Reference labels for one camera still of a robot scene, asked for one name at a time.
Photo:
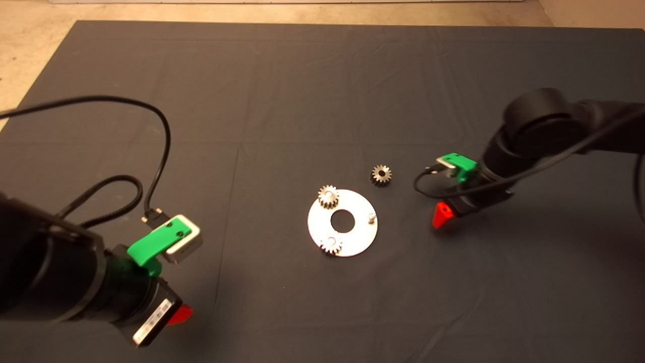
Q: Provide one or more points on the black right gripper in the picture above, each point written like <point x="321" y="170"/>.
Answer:
<point x="481" y="200"/>

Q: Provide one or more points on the bright steel planetary gear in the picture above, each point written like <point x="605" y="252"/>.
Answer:
<point x="326" y="247"/>
<point x="323" y="199"/>

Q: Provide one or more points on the gripper green camera mount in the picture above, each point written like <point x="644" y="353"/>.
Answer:
<point x="156" y="244"/>
<point x="463" y="164"/>

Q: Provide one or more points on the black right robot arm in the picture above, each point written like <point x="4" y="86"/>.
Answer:
<point x="544" y="126"/>

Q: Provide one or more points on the round metal carrier plate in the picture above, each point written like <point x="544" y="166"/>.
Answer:
<point x="363" y="237"/>

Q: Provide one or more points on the right gripper green camera mount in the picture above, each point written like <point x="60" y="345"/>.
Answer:
<point x="463" y="164"/>

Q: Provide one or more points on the gripper silver camera box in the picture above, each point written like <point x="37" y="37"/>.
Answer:
<point x="446" y="164"/>
<point x="187" y="247"/>

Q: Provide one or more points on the right gripper silver camera box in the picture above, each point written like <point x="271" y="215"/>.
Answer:
<point x="446" y="164"/>

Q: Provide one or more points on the left gripper green camera mount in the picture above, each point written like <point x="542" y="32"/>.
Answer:
<point x="156" y="244"/>

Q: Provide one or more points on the dark steel planetary gear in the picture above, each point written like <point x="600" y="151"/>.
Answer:
<point x="376" y="176"/>

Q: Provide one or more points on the left gripper silver camera box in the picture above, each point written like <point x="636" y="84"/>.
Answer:
<point x="187" y="247"/>

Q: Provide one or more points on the dark grey table cloth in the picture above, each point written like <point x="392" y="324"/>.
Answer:
<point x="322" y="75"/>

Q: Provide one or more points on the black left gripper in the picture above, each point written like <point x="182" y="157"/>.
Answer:
<point x="151" y="315"/>

